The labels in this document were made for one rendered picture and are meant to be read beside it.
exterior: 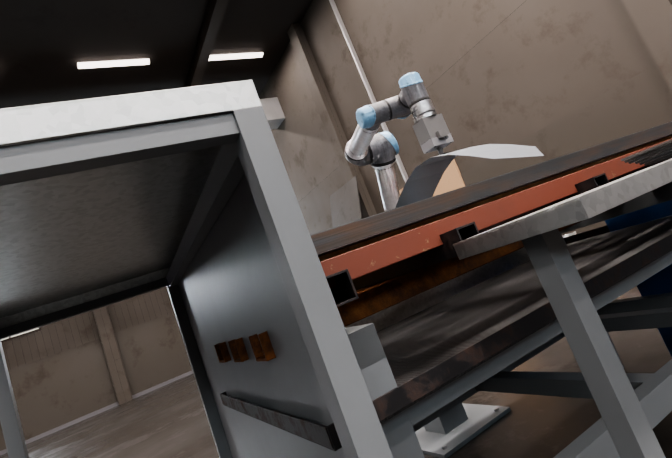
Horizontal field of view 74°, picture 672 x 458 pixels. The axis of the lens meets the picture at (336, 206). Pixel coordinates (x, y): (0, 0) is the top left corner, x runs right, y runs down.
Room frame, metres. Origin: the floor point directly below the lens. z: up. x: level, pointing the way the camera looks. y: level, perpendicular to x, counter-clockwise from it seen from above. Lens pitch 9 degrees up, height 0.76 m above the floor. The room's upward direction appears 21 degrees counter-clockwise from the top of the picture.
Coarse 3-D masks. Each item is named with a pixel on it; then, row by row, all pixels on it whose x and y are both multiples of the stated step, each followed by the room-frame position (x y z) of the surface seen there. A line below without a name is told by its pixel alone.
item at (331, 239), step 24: (600, 144) 1.18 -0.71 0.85; (624, 144) 1.23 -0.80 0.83; (528, 168) 1.03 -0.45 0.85; (552, 168) 1.07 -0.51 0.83; (456, 192) 0.92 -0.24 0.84; (480, 192) 0.95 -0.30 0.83; (384, 216) 0.83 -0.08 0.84; (408, 216) 0.86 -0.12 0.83; (432, 216) 0.90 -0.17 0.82; (312, 240) 0.76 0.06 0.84; (336, 240) 0.78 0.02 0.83; (360, 240) 0.80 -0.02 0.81
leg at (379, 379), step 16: (368, 336) 0.78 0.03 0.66; (368, 368) 0.77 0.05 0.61; (384, 368) 0.78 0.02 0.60; (368, 384) 0.77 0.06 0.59; (384, 384) 0.78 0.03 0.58; (400, 416) 0.78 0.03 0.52; (384, 432) 0.76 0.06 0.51; (400, 432) 0.78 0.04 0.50; (400, 448) 0.77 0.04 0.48; (416, 448) 0.79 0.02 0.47
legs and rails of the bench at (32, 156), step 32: (128, 128) 0.48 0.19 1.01; (160, 128) 0.50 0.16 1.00; (192, 128) 0.52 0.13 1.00; (224, 128) 0.54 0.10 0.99; (0, 160) 0.42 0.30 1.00; (32, 160) 0.43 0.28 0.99; (64, 160) 0.45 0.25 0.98; (96, 160) 0.47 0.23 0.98; (128, 160) 0.50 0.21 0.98; (160, 288) 1.66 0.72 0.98; (32, 320) 1.44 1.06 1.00; (0, 352) 1.39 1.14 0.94; (0, 384) 1.38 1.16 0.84; (0, 416) 1.37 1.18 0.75
